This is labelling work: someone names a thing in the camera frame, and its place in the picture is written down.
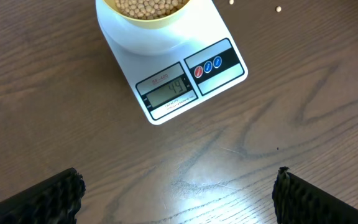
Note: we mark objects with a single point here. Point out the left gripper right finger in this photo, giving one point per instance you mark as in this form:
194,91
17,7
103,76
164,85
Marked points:
296,201

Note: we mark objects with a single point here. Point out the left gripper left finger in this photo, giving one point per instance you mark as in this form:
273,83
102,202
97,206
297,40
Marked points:
54,200

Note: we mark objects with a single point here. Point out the yellow plastic bowl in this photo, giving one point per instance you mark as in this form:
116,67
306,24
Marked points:
147,24

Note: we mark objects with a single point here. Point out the white digital kitchen scale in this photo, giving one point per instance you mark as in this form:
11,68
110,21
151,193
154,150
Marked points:
177,67

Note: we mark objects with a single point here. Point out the soybeans in bowl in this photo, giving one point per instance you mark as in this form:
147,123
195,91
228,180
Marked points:
149,9

